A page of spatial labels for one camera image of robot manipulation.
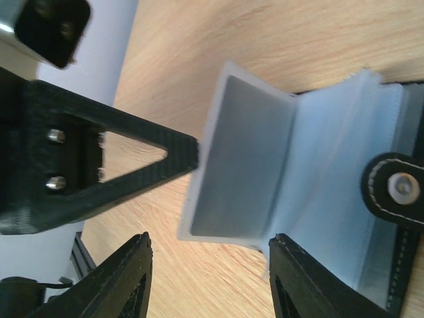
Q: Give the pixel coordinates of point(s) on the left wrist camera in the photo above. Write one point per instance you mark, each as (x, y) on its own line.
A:
(48, 31)

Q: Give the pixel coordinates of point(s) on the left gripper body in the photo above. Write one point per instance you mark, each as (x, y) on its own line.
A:
(20, 109)

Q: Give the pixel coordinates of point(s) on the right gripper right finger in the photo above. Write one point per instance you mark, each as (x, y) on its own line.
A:
(303, 287)

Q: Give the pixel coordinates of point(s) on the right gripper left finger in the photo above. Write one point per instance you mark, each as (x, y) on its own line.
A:
(118, 287)

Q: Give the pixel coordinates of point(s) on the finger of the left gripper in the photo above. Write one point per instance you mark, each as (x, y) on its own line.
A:
(62, 157)

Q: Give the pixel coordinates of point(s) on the black card holder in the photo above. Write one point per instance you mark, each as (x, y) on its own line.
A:
(272, 162)

